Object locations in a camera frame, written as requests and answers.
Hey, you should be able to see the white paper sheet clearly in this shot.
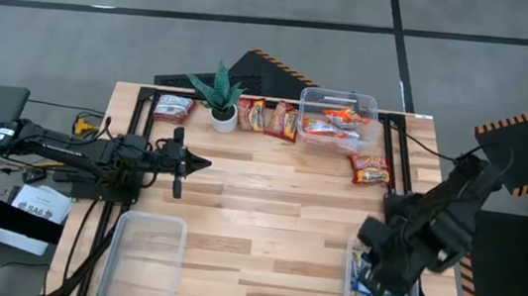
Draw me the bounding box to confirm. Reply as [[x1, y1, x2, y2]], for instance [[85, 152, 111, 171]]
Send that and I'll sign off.
[[0, 181, 75, 260]]

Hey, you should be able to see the black power cable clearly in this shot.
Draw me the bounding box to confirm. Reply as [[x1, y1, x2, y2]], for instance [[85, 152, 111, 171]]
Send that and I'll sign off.
[[382, 119, 486, 166]]

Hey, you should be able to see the clear plastic bin with label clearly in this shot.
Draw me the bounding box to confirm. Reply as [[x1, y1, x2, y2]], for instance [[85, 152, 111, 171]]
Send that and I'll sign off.
[[293, 85, 383, 157]]

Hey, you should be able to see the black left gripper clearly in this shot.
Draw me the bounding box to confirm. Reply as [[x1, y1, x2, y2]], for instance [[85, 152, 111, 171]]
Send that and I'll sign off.
[[157, 125, 216, 203]]

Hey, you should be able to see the green snake plant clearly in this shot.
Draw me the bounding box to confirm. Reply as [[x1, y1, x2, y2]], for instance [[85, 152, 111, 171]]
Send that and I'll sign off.
[[182, 56, 250, 117]]

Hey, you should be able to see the black shelf bar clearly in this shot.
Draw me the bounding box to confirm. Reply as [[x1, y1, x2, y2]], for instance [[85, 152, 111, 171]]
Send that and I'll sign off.
[[0, 196, 67, 247]]

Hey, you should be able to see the small black device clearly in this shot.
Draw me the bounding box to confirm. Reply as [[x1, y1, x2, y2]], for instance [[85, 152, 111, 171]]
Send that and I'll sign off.
[[22, 165, 48, 187]]

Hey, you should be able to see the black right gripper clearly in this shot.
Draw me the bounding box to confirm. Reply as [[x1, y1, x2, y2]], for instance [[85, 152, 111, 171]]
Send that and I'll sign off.
[[351, 213, 429, 296]]

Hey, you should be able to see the white plant pot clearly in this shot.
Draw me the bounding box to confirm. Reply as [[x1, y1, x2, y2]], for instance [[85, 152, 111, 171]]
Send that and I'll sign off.
[[207, 101, 240, 135]]

